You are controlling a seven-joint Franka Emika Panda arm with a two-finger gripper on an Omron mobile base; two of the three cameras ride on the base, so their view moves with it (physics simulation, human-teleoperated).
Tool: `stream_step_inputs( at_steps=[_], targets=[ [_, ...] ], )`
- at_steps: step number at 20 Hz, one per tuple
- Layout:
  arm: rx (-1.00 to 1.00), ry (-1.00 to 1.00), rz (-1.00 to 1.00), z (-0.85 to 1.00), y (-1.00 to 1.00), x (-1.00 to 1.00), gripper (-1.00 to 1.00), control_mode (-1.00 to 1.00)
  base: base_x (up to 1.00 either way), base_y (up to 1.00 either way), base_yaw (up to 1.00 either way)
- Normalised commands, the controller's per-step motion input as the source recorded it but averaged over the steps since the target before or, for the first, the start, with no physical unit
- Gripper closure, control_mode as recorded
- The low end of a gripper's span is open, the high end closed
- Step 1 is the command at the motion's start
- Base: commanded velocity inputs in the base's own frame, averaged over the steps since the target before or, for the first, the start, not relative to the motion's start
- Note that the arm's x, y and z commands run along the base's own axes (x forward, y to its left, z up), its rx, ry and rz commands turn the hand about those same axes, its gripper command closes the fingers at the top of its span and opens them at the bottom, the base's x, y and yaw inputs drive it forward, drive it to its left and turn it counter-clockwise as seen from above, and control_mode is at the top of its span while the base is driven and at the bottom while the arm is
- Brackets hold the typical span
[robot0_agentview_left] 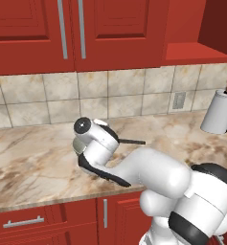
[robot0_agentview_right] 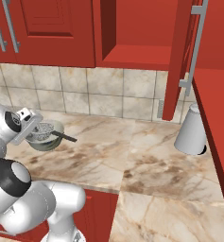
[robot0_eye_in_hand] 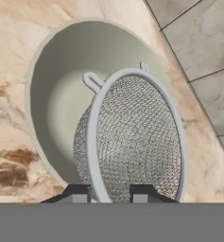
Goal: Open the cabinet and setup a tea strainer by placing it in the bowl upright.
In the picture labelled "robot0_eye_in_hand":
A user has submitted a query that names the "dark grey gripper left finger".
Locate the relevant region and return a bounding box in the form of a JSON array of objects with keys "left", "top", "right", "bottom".
[{"left": 41, "top": 183, "right": 93, "bottom": 204}]

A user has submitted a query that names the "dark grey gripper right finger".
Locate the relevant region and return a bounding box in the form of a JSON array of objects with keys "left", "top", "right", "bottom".
[{"left": 129, "top": 183, "right": 180, "bottom": 204}]

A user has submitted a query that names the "silver mesh tea strainer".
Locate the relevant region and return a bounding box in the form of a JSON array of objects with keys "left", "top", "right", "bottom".
[{"left": 73, "top": 60, "right": 189, "bottom": 204}]

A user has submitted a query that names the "pale green bowl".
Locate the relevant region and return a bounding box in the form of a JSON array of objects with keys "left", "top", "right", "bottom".
[{"left": 24, "top": 18, "right": 170, "bottom": 190}]

